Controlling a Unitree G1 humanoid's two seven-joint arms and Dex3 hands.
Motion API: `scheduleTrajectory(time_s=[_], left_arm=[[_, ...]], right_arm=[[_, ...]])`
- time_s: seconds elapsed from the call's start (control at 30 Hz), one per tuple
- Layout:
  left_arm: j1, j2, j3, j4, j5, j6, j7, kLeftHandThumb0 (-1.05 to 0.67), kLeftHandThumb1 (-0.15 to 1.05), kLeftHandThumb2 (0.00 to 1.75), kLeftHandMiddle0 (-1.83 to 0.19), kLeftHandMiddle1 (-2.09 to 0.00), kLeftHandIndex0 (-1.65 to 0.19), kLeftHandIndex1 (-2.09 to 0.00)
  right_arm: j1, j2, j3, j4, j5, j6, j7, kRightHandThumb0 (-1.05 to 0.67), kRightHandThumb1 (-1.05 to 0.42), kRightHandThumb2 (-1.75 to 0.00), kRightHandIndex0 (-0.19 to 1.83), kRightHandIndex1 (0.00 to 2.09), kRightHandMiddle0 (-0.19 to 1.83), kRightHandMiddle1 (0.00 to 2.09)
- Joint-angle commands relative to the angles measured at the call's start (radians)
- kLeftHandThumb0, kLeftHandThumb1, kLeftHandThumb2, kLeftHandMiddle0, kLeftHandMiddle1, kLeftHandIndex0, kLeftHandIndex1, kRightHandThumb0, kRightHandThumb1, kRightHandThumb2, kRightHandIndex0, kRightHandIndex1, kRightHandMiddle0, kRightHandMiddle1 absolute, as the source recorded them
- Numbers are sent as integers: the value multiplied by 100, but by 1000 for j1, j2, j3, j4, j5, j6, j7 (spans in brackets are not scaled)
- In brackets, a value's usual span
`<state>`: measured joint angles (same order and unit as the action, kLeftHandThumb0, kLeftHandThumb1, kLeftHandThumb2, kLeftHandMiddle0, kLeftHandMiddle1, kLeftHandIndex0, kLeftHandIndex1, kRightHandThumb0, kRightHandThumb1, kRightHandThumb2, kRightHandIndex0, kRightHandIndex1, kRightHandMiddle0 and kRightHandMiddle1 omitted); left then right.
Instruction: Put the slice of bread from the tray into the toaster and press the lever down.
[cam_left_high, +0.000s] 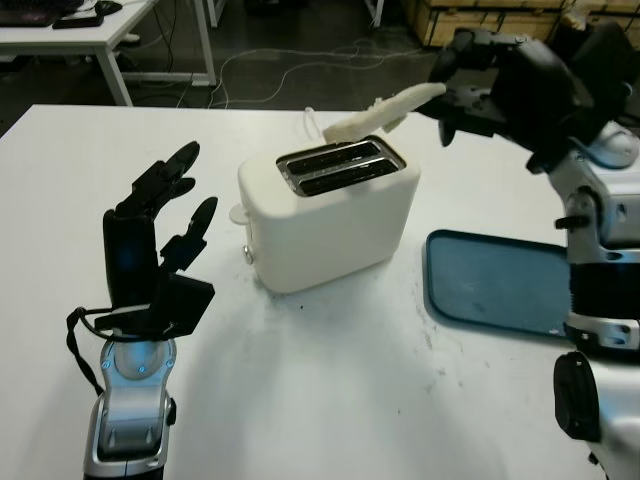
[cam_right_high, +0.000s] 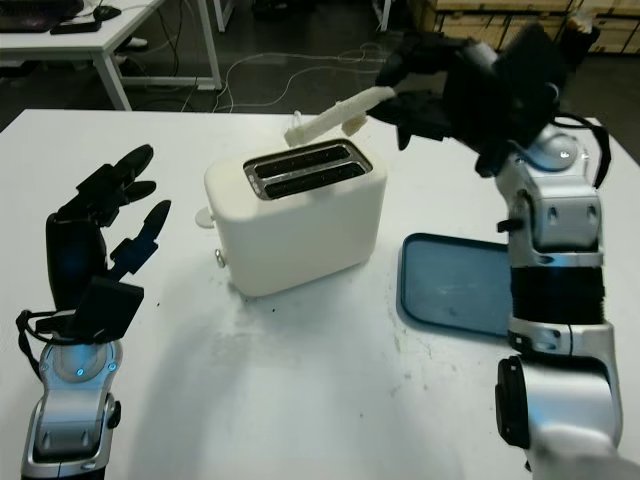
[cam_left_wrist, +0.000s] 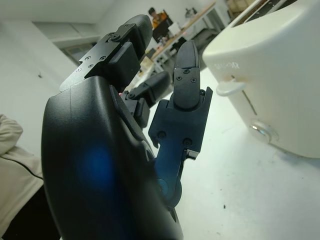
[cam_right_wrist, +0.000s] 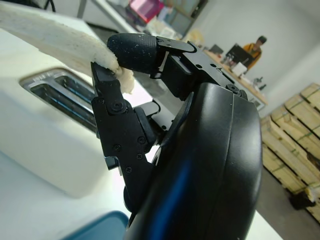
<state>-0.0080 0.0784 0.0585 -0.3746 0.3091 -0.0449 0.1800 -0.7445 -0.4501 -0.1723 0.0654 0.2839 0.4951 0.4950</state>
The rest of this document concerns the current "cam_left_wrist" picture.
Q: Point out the grey door with frame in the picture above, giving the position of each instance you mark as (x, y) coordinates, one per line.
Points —
(72, 37)

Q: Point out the person in beige jacket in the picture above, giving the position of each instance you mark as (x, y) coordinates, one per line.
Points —
(17, 175)

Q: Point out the person in orange top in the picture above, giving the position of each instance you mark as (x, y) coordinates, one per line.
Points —
(157, 17)

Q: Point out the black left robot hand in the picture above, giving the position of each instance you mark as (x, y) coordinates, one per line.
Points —
(100, 150)

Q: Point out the silver toaster dial knob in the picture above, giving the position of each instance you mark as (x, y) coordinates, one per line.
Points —
(263, 130)

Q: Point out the long workbench with clutter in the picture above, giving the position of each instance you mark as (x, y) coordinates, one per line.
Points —
(200, 15)

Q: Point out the cream two-slot toaster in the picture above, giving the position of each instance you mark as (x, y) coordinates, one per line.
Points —
(282, 75)

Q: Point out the cream toaster lever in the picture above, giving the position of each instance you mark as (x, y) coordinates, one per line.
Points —
(230, 88)

